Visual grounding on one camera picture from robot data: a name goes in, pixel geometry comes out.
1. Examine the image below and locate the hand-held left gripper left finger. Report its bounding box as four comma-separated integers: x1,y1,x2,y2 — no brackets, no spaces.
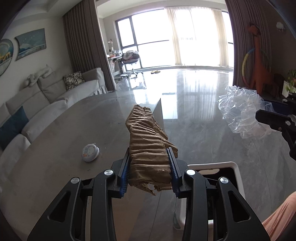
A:
27,147,131,241

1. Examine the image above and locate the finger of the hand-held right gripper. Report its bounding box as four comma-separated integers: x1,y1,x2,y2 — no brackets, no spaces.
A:
255,109,293,133
264,92,296,113

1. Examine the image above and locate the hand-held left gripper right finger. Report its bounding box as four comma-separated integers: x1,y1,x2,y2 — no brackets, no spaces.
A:
166,147,270,241

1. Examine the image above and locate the clear plastic bag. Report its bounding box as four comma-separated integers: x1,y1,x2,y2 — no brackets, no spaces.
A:
217,85,275,139

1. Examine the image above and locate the brown paper bag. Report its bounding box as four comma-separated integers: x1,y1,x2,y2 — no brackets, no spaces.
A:
125,104,178,196

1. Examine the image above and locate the white trash bin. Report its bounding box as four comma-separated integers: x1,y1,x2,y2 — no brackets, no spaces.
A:
172,161,246,241

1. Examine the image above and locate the green potted plant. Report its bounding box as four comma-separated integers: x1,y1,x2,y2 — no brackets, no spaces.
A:
285,69,296,93

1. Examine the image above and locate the orange dinosaur toy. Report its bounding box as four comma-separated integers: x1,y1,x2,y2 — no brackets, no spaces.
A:
246,22,274,90

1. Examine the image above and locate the round white tin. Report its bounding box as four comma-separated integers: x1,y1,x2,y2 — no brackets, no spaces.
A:
81,143,100,163

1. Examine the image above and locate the colourful hula hoop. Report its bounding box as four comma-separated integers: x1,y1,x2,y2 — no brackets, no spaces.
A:
242,47,271,87

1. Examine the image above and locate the person's pink clothing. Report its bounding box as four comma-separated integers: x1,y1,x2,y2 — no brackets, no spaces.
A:
261,193,296,241

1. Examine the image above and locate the grey-brown curtain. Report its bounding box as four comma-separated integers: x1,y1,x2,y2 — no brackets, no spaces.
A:
224,0,274,90
63,0,117,93

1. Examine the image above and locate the sheer white curtain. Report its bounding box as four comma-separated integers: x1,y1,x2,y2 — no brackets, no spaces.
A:
164,7,232,67

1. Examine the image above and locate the grey sofa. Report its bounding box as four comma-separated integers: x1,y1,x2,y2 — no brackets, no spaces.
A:
0,68,108,167

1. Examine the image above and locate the floral black white pillow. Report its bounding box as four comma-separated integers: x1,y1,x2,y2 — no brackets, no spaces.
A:
63,71,85,91

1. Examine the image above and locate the white desk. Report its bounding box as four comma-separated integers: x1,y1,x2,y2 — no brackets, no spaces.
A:
107,39,125,81

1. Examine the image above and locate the swivel chair with clothes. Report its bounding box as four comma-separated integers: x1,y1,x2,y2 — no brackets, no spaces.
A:
120,50,144,77

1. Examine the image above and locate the dark blue cushion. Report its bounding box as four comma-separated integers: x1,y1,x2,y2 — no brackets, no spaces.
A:
0,107,29,151

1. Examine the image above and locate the white plush toy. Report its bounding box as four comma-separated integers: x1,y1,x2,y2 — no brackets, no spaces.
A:
25,65,53,87

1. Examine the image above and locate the black-framed window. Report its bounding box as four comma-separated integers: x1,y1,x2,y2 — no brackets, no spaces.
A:
114,7,234,70

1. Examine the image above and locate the blue wall painting panel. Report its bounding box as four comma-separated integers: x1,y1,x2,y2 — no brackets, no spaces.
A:
14,28,45,61

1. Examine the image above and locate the round wall painting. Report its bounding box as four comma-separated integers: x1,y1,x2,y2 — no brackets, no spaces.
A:
0,39,14,77

